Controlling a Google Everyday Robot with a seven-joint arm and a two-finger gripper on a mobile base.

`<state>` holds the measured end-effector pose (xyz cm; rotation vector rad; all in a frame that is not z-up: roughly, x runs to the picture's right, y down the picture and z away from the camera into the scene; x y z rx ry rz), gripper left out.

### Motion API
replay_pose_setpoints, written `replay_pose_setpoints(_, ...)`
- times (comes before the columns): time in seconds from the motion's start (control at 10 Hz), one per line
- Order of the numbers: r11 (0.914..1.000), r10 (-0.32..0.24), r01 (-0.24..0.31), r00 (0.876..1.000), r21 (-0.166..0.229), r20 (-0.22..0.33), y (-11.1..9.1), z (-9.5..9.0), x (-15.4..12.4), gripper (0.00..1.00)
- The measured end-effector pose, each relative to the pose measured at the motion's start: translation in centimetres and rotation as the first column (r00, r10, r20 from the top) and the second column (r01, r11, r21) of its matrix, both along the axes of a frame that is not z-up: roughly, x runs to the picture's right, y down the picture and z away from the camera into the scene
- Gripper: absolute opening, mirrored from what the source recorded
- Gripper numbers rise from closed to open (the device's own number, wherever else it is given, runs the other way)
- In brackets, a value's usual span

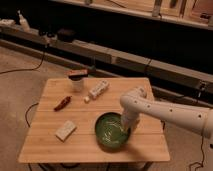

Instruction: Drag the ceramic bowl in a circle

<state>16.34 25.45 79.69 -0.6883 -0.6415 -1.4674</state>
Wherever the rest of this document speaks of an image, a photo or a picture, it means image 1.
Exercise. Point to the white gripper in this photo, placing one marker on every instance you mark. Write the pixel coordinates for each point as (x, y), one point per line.
(129, 120)

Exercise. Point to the green ceramic bowl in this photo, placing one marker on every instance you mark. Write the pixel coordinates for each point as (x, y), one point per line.
(109, 131)

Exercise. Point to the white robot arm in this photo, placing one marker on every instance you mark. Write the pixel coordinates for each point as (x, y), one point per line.
(192, 118)

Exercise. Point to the white tube with cap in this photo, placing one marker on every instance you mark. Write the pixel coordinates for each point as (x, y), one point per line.
(97, 90)

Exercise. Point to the white rectangular sponge block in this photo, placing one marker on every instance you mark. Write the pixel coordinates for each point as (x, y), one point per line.
(64, 131)

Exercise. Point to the red chili pepper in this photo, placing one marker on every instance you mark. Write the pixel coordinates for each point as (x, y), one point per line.
(63, 103)

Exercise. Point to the wooden table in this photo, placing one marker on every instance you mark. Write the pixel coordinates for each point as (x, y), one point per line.
(41, 145)

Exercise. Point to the red brown brush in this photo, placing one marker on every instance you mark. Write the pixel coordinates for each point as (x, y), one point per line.
(78, 73)

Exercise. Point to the dark round object on ledge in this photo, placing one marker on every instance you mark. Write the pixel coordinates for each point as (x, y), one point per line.
(66, 35)

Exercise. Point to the white spray bottle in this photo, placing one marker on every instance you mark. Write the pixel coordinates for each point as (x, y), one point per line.
(23, 22)

